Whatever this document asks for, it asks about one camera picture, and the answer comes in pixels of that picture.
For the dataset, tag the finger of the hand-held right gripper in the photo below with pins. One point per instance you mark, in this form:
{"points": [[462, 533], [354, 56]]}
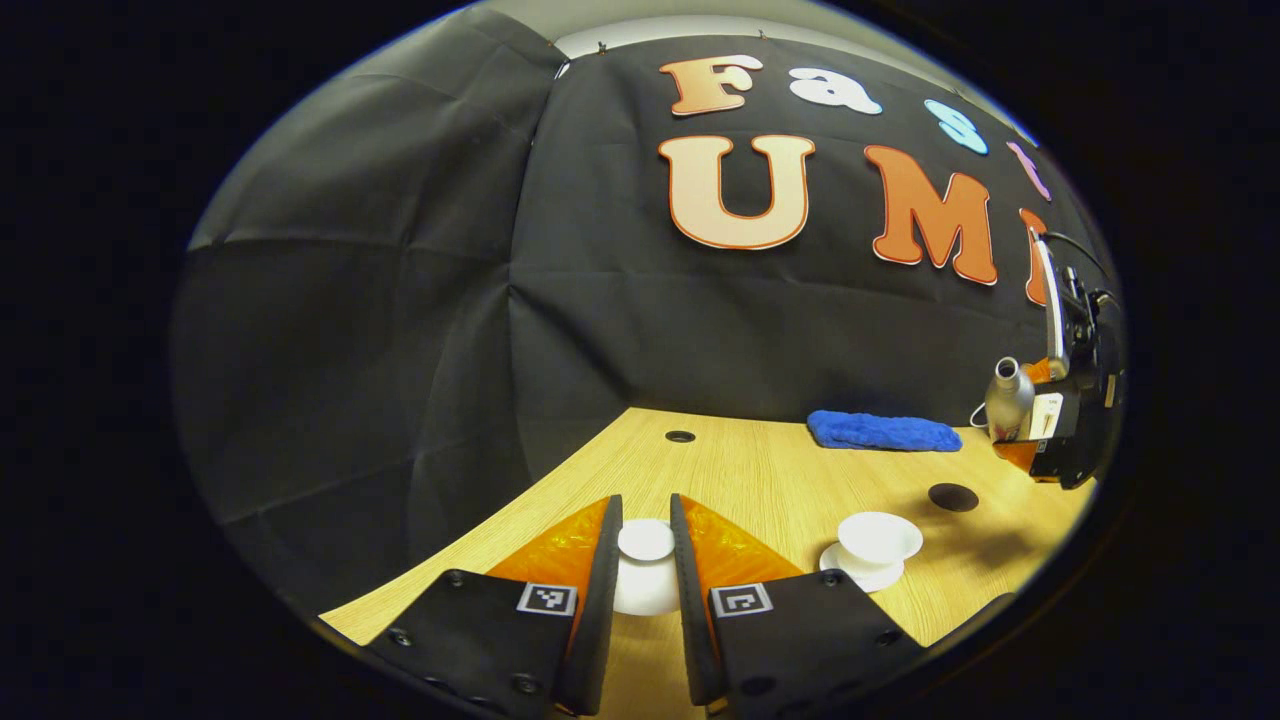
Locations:
{"points": [[1020, 455], [1040, 371]]}

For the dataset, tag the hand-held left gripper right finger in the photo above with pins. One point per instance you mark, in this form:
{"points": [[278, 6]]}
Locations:
{"points": [[690, 620]]}

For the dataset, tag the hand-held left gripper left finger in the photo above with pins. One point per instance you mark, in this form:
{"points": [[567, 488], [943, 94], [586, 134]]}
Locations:
{"points": [[600, 620]]}

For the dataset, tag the silver water bottle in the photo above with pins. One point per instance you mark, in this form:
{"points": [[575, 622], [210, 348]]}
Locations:
{"points": [[1008, 400]]}

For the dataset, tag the dark round coaster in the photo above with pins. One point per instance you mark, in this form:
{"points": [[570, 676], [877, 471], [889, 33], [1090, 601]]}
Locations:
{"points": [[953, 497]]}

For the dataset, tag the white teacup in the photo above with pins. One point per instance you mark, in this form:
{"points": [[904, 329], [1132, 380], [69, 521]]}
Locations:
{"points": [[880, 537]]}

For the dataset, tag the blue rolled towel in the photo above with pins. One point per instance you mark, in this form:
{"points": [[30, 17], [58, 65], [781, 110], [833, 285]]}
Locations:
{"points": [[880, 431]]}

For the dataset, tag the white saucer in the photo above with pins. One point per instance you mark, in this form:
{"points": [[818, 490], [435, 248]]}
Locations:
{"points": [[860, 575]]}

